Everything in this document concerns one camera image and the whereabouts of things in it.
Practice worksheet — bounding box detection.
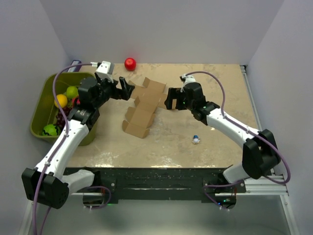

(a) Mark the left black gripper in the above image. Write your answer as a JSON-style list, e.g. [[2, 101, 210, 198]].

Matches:
[[94, 76, 134, 109]]

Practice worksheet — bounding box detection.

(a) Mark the brown cardboard box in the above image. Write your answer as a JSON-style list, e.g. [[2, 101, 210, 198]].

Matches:
[[122, 77, 167, 139]]

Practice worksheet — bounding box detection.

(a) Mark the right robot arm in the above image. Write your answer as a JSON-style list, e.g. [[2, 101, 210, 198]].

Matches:
[[164, 82, 280, 192]]

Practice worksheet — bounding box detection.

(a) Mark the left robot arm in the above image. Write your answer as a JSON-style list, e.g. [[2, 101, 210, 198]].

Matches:
[[22, 76, 135, 209]]

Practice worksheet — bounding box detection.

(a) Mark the purple white box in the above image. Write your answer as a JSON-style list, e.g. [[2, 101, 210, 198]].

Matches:
[[67, 60, 81, 72]]

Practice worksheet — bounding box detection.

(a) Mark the red apple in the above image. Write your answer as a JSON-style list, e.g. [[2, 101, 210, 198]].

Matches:
[[124, 57, 136, 71]]

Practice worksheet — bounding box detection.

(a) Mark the small blue white toy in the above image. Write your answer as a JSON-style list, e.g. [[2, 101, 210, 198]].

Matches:
[[192, 135, 201, 144]]

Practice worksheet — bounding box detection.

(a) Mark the yellow lemon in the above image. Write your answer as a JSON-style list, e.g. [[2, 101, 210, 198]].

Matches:
[[54, 94, 68, 108]]

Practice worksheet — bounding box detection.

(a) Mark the purple grapes bunch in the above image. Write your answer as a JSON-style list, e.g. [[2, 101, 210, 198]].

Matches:
[[55, 106, 72, 129]]

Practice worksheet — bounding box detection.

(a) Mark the green plastic bin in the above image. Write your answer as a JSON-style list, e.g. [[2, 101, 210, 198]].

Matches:
[[30, 72, 95, 144]]

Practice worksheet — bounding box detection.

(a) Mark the small watermelon toy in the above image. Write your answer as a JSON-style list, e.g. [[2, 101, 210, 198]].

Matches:
[[42, 124, 61, 136]]

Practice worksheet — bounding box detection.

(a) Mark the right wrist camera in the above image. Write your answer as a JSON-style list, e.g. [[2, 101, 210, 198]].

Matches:
[[180, 74, 196, 93]]

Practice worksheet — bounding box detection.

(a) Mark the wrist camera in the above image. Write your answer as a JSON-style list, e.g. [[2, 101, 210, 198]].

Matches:
[[180, 74, 196, 93], [95, 61, 114, 83]]

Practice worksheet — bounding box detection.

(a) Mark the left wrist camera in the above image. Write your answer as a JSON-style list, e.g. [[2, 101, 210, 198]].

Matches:
[[95, 61, 114, 83]]

